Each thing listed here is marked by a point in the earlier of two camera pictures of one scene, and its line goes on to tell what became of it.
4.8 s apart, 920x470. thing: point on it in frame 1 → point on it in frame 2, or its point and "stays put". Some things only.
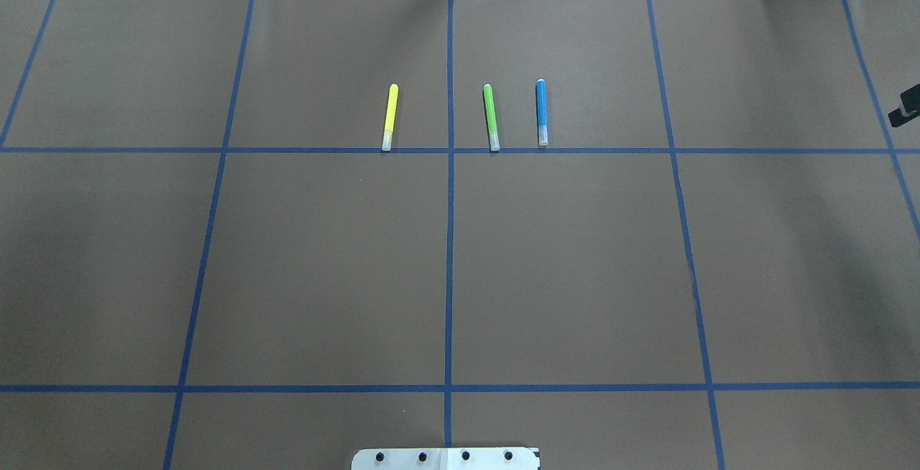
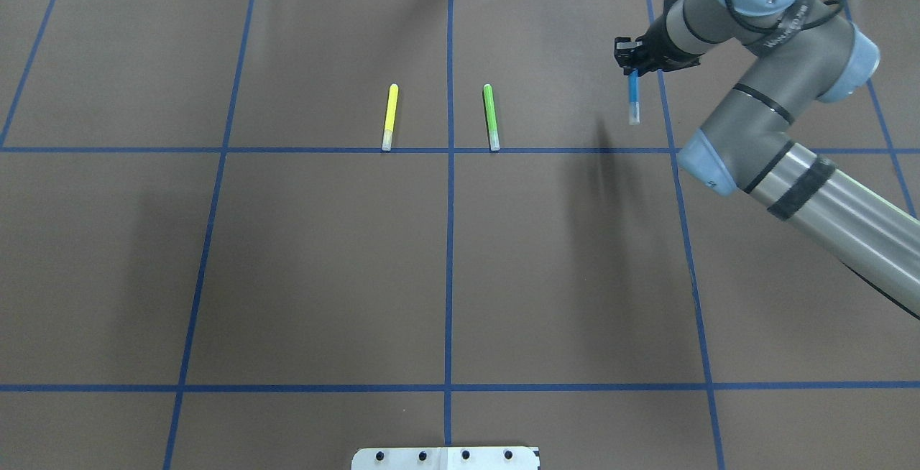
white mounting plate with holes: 447,458 stays put
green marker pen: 492,125 stays put
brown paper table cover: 252,221 stays put
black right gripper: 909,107 → 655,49
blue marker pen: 541,109 → 634,98
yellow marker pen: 392,106 stays put
